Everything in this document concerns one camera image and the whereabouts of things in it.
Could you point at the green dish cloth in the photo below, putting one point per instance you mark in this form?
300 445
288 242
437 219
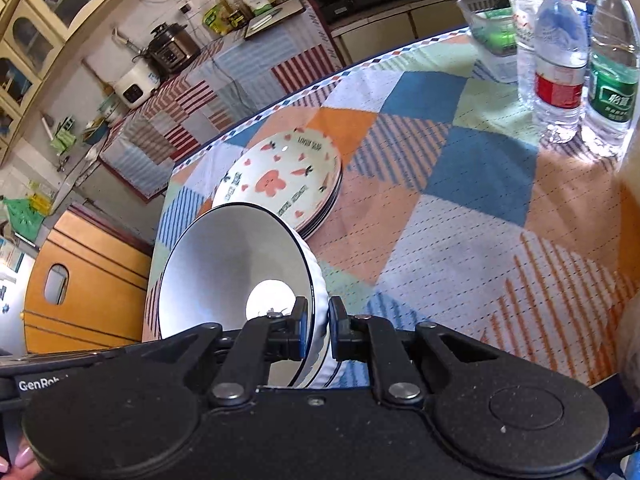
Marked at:
64 135

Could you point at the red label water bottle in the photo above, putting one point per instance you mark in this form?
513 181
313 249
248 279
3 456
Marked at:
560 60

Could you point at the green label seasoning bag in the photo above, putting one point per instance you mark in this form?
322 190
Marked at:
260 0

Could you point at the green basin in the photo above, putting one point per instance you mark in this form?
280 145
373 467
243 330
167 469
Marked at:
95 132

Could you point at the clear water bottle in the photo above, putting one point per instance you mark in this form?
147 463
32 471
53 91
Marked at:
525 25

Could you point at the white rice cooker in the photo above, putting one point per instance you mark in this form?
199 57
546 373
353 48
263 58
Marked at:
135 82

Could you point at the cutting board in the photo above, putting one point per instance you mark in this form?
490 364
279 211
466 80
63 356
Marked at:
272 19

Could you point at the clear plastic basket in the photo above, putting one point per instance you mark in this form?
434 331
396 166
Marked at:
492 35

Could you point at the white pink bunny plate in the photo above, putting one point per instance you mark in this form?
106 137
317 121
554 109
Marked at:
277 182

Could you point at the white refrigerator with stickers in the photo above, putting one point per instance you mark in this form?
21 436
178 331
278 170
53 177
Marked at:
12 290

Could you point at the striped patchwork counter cloth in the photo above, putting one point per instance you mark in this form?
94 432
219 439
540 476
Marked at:
225 95

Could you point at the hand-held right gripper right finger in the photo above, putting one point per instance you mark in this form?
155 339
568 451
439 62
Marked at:
334 330

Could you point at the person's left hand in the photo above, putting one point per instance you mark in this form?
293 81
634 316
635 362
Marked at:
20 462

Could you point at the black pressure cooker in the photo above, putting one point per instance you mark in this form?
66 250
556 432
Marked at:
172 47

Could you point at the cream wall cabinet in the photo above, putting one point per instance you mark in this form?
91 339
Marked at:
45 25

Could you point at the orange wooden chair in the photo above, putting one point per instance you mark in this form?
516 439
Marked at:
90 285

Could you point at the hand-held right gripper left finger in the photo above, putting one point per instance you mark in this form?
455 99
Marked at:
300 330

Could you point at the green label water bottle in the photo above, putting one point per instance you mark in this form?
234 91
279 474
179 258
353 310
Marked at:
611 75

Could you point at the yellow oil bottle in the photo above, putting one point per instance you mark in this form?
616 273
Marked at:
220 12

